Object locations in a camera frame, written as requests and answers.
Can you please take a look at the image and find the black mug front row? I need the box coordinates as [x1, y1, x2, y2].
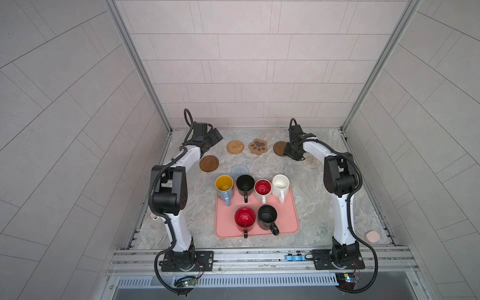
[257, 204, 280, 236]

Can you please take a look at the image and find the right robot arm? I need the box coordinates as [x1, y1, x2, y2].
[283, 118, 378, 271]

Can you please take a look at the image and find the circuit board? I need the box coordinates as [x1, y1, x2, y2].
[336, 272, 361, 288]
[174, 276, 198, 288]

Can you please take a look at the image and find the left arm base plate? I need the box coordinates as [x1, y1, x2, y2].
[159, 251, 215, 272]

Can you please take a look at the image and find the blue mug yellow inside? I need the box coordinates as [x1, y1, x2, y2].
[215, 175, 234, 206]

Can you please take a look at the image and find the left circuit board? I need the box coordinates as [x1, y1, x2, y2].
[174, 276, 198, 288]

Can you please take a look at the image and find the aluminium mounting rail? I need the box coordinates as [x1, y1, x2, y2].
[106, 245, 420, 276]

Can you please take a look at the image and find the blue clamp on rail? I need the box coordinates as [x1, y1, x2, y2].
[284, 253, 306, 261]

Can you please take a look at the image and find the brown wooden coaster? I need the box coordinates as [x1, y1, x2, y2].
[273, 141, 287, 157]
[199, 155, 220, 173]

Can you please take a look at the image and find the pink silicone tray mat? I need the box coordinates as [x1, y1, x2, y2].
[215, 186, 300, 238]

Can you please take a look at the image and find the cork paw print coaster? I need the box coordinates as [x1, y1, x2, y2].
[248, 138, 268, 156]

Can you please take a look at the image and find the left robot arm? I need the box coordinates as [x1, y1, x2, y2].
[147, 109, 223, 271]

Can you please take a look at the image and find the red mug front row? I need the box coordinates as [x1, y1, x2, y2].
[234, 206, 256, 239]

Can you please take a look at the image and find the white mug red inside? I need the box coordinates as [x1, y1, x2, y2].
[254, 179, 272, 205]

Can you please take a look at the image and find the right circuit board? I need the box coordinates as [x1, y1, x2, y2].
[336, 272, 361, 288]

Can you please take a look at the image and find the white lace coaster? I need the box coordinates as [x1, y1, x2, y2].
[302, 152, 322, 168]

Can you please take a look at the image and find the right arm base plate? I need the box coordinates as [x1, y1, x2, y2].
[311, 249, 365, 270]

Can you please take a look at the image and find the black mug back row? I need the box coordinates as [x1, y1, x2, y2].
[236, 174, 255, 203]

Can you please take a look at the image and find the black mug row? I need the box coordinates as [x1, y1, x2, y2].
[236, 174, 255, 203]
[257, 204, 280, 236]

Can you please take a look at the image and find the grey felt round coaster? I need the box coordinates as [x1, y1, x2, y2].
[230, 164, 251, 181]

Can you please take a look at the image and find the pink round coaster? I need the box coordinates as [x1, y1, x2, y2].
[364, 230, 381, 244]

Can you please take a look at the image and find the woven rattan coaster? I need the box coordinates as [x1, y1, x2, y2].
[226, 140, 245, 155]

